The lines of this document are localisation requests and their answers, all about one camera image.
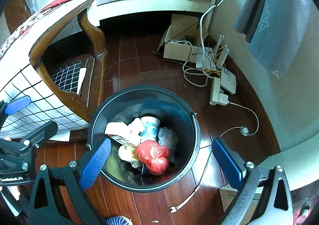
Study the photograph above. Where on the clear plastic bag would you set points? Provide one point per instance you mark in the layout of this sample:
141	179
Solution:
168	137

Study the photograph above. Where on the white grid-pattern tablecloth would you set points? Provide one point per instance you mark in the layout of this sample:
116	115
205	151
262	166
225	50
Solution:
44	105

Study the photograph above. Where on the dark wooden door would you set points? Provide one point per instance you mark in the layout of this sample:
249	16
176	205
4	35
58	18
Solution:
16	13

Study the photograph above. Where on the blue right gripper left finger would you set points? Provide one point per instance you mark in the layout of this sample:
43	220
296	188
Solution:
92	162

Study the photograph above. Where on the open cardboard box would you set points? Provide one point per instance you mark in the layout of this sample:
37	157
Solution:
181	39

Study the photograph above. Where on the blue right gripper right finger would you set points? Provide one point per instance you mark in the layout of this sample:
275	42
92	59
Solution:
230	162

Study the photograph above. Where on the white router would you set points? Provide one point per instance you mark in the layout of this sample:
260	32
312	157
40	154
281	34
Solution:
228	81

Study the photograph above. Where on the printed snack package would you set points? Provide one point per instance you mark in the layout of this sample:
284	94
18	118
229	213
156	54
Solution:
121	140

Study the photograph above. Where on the white power strip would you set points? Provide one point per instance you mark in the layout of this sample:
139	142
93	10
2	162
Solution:
217	97

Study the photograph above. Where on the white tissue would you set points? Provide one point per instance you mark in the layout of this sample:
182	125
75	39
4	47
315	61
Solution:
130	132

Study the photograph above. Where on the red plastic bag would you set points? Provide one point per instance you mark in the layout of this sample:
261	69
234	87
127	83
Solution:
154	156

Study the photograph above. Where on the beige cloth bundle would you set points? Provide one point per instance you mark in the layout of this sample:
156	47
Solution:
128	154

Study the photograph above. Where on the blue patterned paper cup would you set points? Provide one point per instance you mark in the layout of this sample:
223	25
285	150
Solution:
151	128

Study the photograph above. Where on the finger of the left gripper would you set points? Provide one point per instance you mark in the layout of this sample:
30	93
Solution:
17	105

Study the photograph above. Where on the grey blue hanging towel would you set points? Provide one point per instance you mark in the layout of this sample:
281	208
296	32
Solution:
274	30

